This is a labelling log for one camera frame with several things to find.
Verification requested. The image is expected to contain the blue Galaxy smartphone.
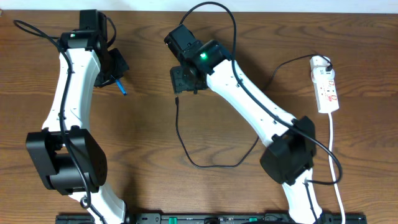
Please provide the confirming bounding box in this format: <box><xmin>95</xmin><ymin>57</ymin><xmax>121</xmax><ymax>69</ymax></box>
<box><xmin>115</xmin><ymin>79</ymin><xmax>127</xmax><ymax>96</ymax></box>

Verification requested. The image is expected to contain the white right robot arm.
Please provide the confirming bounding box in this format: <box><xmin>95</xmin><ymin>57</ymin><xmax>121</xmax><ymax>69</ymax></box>
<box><xmin>164</xmin><ymin>25</ymin><xmax>322</xmax><ymax>223</ymax></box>

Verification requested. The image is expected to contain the white power strip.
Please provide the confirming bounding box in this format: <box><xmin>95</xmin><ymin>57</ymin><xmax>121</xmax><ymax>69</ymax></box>
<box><xmin>310</xmin><ymin>55</ymin><xmax>340</xmax><ymax>114</ymax></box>

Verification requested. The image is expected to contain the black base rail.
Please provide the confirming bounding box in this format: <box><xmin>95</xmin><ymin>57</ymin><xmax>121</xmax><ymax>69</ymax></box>
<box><xmin>55</xmin><ymin>213</ymin><xmax>368</xmax><ymax>224</ymax></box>

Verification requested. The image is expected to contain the white power strip cord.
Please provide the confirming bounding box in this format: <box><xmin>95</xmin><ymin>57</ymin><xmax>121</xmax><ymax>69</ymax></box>
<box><xmin>328</xmin><ymin>112</ymin><xmax>346</xmax><ymax>224</ymax></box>

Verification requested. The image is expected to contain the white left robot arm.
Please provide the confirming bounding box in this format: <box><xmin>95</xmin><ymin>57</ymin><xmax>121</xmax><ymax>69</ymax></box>
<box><xmin>25</xmin><ymin>9</ymin><xmax>135</xmax><ymax>223</ymax></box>

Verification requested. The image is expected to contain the black USB charger cable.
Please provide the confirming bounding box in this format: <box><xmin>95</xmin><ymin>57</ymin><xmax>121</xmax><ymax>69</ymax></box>
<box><xmin>174</xmin><ymin>54</ymin><xmax>333</xmax><ymax>169</ymax></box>

